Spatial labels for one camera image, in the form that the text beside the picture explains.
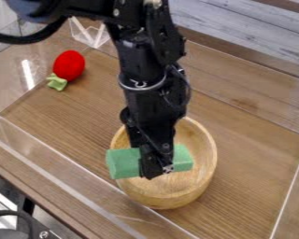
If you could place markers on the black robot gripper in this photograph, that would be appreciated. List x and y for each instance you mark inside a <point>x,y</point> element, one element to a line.
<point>154,109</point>

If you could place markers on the green rectangular block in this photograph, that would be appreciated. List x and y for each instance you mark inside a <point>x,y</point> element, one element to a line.
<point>123,161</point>

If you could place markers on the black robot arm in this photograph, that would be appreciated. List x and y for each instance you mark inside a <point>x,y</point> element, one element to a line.
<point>150,46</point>

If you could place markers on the brown wooden bowl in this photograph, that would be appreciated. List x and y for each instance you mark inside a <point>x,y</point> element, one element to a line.
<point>174,190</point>

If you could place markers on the red plush strawberry toy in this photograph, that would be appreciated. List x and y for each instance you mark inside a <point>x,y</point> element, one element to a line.
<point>67,69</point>

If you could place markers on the black metal table bracket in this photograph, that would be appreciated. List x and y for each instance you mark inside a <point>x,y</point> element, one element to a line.
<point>29,224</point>

